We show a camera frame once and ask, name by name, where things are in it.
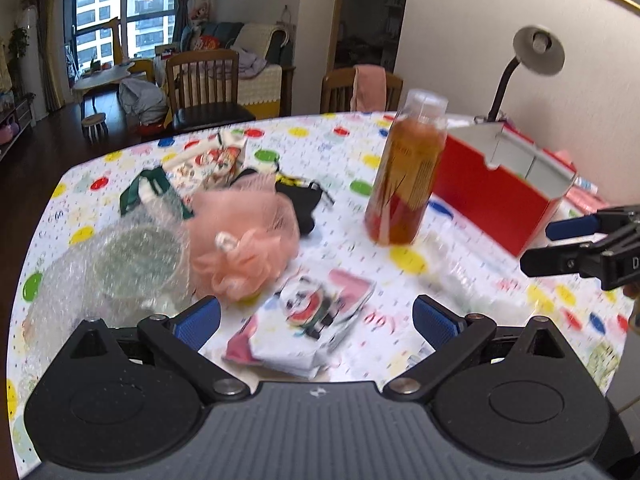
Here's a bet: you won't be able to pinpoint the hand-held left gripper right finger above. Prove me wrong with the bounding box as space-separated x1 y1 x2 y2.
382 295 570 403

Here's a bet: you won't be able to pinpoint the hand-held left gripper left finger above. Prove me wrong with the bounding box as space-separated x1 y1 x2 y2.
65 296 251 405

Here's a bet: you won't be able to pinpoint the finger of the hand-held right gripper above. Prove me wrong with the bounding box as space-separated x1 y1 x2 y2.
520 242 606 278
545 206 640 241

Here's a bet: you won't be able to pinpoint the clear plastic bag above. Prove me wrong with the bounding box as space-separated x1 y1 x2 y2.
425 230 531 321

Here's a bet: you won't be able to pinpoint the red cardboard box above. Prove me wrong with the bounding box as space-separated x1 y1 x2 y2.
431 120 578 258

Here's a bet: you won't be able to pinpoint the pink mesh bath loofah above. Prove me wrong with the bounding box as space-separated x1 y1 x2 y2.
187 172 301 303

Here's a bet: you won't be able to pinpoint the panda print tissue packet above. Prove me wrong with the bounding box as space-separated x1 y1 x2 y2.
222 267 377 378

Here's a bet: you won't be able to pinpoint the pink printed plastic bag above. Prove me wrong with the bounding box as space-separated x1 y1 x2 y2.
545 147 613 216

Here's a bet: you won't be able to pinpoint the bubble wrap sheet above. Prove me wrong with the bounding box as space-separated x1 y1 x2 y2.
22 195 201 361

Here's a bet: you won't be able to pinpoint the orange liquid plastic bottle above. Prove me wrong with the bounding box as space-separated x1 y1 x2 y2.
364 88 449 247

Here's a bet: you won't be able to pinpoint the cartoon printed pouch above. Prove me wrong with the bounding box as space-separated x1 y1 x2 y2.
162 130 248 193

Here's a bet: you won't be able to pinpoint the polka dot tablecloth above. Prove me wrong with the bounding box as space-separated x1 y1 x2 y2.
7 110 636 480

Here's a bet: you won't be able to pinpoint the silver desk lamp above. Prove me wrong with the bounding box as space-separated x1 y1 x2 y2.
487 25 566 123

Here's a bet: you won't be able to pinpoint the wooden chair black cushion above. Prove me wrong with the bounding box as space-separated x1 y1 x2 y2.
165 49 257 136

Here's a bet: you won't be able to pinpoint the small round stool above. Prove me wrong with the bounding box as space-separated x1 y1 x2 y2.
81 115 109 142

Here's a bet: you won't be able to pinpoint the grey cloth bag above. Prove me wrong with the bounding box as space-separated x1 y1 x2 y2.
118 77 168 126

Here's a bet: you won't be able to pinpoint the pink towel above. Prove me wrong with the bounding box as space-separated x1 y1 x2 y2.
351 64 388 112

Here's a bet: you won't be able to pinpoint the sofa with cream cover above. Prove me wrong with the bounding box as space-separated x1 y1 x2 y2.
182 21 296 118

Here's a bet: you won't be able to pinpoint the small wooden table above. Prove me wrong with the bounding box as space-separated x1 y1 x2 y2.
72 62 146 106

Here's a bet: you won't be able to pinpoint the purple clothes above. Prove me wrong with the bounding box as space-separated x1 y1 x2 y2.
232 46 271 80

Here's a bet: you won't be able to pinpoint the low dark cabinet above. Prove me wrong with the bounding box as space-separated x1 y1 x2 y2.
0 92 37 161

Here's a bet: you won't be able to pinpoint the large window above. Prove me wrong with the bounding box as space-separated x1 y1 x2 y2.
62 0 178 61

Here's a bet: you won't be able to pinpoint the yellow curtain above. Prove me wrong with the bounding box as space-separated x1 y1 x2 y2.
35 0 66 111

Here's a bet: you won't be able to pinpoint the potted plant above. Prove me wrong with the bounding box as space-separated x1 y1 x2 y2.
7 25 31 96

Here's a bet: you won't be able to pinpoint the white tower air conditioner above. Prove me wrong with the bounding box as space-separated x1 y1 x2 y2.
17 7 40 96

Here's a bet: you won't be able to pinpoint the green white fabric strap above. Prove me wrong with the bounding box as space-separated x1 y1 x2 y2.
119 167 196 221

